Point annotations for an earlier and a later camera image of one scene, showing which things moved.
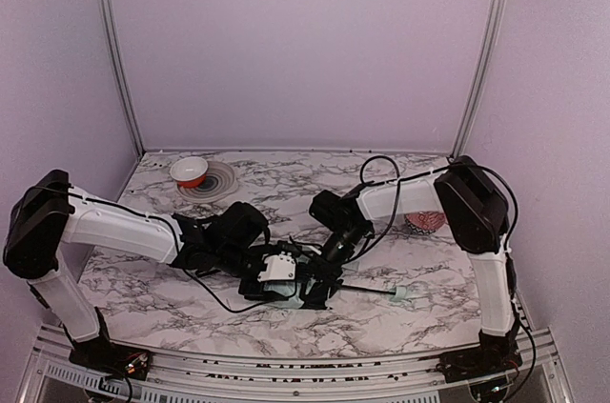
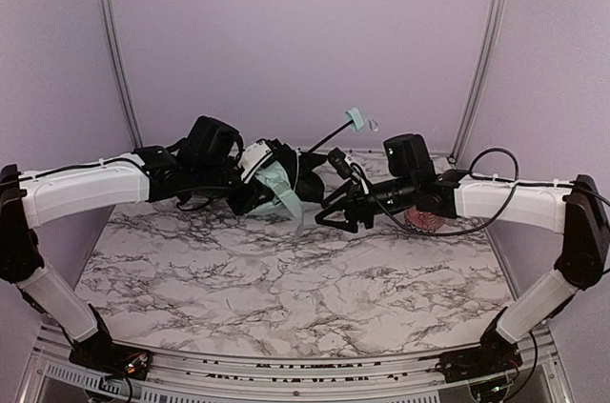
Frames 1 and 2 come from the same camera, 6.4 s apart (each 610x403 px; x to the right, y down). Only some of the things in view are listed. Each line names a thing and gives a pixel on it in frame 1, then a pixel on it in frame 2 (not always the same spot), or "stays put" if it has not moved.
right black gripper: (322, 274) → (358, 208)
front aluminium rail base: (50, 375) stays put
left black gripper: (257, 282) → (293, 167)
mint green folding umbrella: (288, 295) → (299, 178)
